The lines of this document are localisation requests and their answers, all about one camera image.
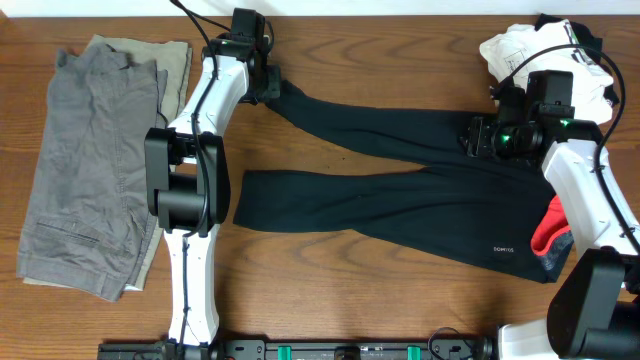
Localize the beige shorts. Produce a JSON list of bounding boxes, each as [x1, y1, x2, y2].
[[21, 34, 194, 293]]

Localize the white printed t-shirt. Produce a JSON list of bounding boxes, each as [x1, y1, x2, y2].
[[479, 19, 614, 124]]

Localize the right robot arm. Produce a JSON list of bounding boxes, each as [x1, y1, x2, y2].
[[461, 70, 639, 359]]

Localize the black garment under white shirt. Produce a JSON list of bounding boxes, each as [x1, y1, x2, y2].
[[534, 14, 620, 121]]

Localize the black leggings with red waistband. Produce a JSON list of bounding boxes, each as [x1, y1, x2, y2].
[[234, 81, 574, 283]]

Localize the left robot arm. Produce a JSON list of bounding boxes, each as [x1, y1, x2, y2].
[[144, 8, 280, 356]]

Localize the grey cargo shorts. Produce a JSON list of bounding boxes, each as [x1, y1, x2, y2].
[[15, 41, 169, 303]]

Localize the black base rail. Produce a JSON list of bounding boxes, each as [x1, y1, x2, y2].
[[97, 336, 499, 360]]

